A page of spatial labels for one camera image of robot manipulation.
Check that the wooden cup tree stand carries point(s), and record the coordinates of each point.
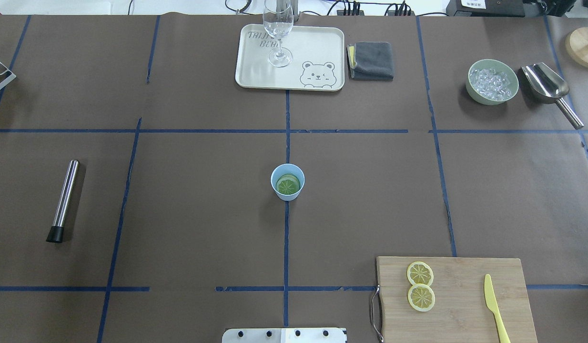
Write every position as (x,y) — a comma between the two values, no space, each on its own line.
(577,46)

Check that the bamboo cutting board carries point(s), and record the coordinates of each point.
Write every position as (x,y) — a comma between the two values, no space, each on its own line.
(460,314)

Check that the light blue paper cup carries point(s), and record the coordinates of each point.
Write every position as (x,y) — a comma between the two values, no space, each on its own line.
(285,169)

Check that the yellow plastic knife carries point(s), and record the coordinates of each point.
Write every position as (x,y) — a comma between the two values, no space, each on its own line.
(492,304)

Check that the clear wine glass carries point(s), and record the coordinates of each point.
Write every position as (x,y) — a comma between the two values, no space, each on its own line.
(278,21)

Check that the aluminium frame post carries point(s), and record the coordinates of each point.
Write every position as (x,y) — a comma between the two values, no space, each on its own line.
(295,9)

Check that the steel muddler black tip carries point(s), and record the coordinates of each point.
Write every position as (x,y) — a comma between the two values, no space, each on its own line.
(56,232)

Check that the grey yellow folded cloth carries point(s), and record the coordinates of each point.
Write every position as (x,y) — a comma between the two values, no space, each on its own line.
(371,60)

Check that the black laptop monitor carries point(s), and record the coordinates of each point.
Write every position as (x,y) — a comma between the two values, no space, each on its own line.
(517,8)

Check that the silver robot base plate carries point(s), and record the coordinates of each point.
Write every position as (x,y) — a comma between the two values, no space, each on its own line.
(286,335)

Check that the green bowl of ice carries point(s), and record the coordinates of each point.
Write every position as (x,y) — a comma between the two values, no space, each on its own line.
(491,82)

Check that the cream bear tray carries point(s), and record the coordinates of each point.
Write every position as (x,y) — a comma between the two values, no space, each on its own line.
(318,62)

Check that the steel ice scoop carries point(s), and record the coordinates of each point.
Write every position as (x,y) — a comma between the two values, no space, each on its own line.
(549,87)

